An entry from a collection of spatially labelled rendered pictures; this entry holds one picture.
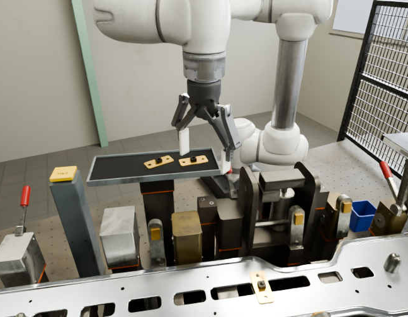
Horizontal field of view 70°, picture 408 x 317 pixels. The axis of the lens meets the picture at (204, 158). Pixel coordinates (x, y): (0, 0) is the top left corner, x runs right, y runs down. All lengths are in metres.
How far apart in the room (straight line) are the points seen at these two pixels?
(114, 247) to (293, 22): 0.88
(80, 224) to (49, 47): 2.56
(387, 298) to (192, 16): 0.74
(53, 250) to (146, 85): 2.53
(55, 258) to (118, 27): 0.95
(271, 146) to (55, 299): 0.97
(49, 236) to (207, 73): 1.06
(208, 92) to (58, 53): 2.82
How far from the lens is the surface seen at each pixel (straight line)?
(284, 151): 1.33
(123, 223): 0.77
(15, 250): 0.88
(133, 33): 0.65
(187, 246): 0.79
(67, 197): 0.93
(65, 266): 1.29
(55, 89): 3.45
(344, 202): 0.91
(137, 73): 3.50
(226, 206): 0.84
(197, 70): 0.61
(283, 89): 1.21
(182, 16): 0.59
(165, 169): 0.85
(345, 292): 0.82
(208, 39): 0.59
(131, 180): 0.83
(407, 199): 1.02
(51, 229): 1.47
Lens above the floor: 1.62
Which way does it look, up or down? 31 degrees down
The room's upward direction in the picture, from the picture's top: straight up
